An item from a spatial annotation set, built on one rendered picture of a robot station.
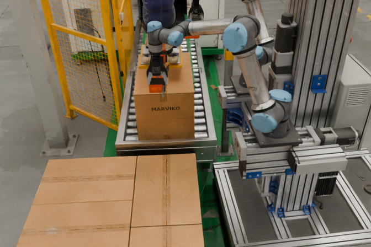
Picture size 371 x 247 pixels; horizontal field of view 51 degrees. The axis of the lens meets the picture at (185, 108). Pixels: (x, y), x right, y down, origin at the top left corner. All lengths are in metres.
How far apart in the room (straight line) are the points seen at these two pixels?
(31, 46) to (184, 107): 1.33
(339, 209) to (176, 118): 1.28
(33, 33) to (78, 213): 1.45
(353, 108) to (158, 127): 1.25
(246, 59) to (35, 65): 2.00
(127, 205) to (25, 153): 1.68
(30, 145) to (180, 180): 1.84
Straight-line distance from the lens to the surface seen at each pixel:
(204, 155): 2.75
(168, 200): 2.35
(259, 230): 2.66
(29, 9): 3.11
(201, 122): 2.94
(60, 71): 3.87
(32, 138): 3.98
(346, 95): 2.22
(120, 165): 2.61
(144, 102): 2.56
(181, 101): 2.56
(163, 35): 1.95
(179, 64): 2.58
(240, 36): 1.67
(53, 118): 3.54
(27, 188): 3.46
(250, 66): 1.74
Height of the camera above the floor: 2.28
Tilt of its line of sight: 34 degrees down
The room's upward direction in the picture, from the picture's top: 1 degrees counter-clockwise
